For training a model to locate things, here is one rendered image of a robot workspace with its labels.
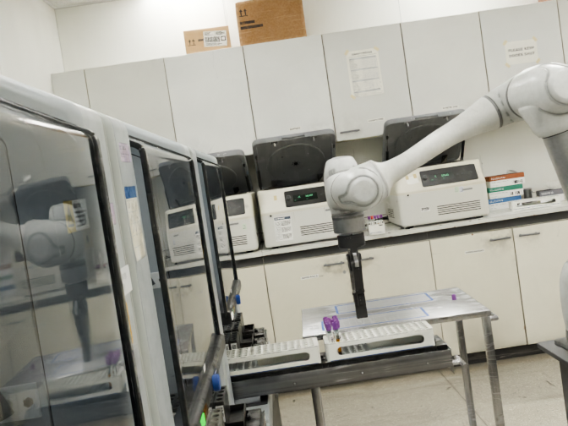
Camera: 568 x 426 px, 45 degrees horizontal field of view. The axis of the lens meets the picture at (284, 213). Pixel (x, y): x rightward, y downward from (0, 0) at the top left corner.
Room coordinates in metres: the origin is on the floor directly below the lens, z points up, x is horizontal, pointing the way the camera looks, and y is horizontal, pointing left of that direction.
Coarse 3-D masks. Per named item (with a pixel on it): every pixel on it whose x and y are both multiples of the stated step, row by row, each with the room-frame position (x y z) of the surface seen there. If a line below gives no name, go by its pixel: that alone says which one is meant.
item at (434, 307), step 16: (448, 288) 2.59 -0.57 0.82; (336, 304) 2.60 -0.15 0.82; (352, 304) 2.55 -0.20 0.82; (368, 304) 2.51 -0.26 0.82; (384, 304) 2.47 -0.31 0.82; (400, 304) 2.43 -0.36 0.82; (416, 304) 2.39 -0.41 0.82; (432, 304) 2.35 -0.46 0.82; (448, 304) 2.31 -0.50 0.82; (464, 304) 2.28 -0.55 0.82; (480, 304) 2.24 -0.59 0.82; (304, 320) 2.40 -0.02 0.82; (320, 320) 2.36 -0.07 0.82; (352, 320) 2.28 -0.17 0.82; (368, 320) 2.25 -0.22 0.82; (384, 320) 2.22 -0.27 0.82; (400, 320) 2.18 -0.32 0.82; (416, 320) 2.15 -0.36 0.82; (432, 320) 2.15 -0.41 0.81; (448, 320) 2.15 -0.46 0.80; (304, 336) 2.16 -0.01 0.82; (320, 336) 2.16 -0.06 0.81; (464, 336) 2.57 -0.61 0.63; (464, 352) 2.57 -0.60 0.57; (496, 368) 2.15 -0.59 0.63; (464, 384) 2.58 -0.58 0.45; (496, 384) 2.15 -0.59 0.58; (320, 400) 2.58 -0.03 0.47; (496, 400) 2.15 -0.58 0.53; (320, 416) 2.17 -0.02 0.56; (496, 416) 2.15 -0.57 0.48
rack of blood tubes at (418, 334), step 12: (408, 324) 1.94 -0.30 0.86; (420, 324) 1.93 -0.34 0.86; (324, 336) 1.93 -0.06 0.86; (348, 336) 1.89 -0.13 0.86; (360, 336) 1.87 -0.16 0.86; (372, 336) 1.85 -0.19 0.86; (384, 336) 1.85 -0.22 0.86; (396, 336) 1.85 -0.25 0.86; (408, 336) 1.95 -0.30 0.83; (420, 336) 1.95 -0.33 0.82; (432, 336) 1.85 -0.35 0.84; (336, 348) 1.85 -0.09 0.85; (348, 348) 1.91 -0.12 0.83; (360, 348) 1.89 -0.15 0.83; (372, 348) 1.94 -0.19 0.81; (384, 348) 1.85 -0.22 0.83; (396, 348) 1.85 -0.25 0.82; (408, 348) 1.85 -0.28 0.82
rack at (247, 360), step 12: (240, 348) 1.94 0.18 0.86; (252, 348) 1.92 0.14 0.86; (264, 348) 1.90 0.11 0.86; (276, 348) 1.88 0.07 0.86; (288, 348) 1.86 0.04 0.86; (300, 348) 1.85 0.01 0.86; (312, 348) 1.85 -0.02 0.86; (228, 360) 1.84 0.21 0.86; (240, 360) 1.84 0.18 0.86; (252, 360) 1.94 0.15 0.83; (264, 360) 1.94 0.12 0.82; (276, 360) 1.94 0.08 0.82; (288, 360) 1.94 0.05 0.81; (300, 360) 1.93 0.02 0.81; (312, 360) 1.85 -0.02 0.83; (240, 372) 1.84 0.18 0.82; (252, 372) 1.84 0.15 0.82
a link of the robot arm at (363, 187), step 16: (464, 112) 1.92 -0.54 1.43; (480, 112) 1.90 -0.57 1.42; (496, 112) 1.90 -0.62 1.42; (448, 128) 1.89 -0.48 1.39; (464, 128) 1.90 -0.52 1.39; (480, 128) 1.91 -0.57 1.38; (496, 128) 1.93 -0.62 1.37; (416, 144) 1.83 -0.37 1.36; (432, 144) 1.83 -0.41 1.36; (448, 144) 1.88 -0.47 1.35; (400, 160) 1.75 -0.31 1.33; (416, 160) 1.77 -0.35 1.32; (352, 176) 1.68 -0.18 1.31; (368, 176) 1.67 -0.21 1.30; (384, 176) 1.71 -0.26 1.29; (400, 176) 1.74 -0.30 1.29; (336, 192) 1.73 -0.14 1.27; (352, 192) 1.66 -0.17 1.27; (368, 192) 1.66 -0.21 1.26; (384, 192) 1.71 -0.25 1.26; (352, 208) 1.69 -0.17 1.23; (368, 208) 1.69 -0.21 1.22
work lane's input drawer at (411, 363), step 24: (360, 360) 1.84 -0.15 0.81; (384, 360) 1.83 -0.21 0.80; (408, 360) 1.83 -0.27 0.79; (432, 360) 1.83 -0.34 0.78; (456, 360) 1.90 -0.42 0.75; (240, 384) 1.83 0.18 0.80; (264, 384) 1.83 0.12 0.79; (288, 384) 1.83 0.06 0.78; (312, 384) 1.83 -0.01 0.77; (336, 384) 1.83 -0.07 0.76
